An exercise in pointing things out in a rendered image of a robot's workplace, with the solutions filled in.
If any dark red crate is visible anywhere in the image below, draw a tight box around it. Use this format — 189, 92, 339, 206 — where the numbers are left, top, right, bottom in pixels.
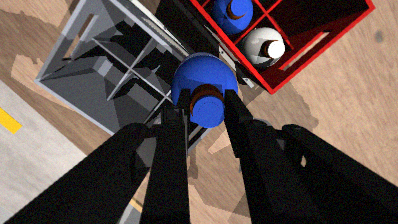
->
180, 0, 352, 83

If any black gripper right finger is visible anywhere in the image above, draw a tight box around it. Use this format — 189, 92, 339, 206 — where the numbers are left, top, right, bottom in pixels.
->
224, 89, 398, 224

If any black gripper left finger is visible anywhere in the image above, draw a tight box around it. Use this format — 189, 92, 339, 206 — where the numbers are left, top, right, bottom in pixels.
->
3, 89, 191, 224

